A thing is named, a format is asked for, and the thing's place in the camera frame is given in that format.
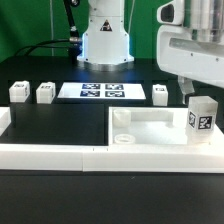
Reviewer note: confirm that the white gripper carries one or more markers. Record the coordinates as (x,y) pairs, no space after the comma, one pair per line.
(178,54)

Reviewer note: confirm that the white square tabletop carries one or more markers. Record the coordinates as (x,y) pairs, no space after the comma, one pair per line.
(148,126)

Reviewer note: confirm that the white U-shaped fence obstacle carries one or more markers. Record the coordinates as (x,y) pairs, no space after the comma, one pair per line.
(193,158)

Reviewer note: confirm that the white AprilTag base sheet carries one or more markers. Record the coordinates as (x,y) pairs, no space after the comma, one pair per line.
(120,91)

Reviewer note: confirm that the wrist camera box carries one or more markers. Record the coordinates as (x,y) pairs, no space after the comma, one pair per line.
(171,13)

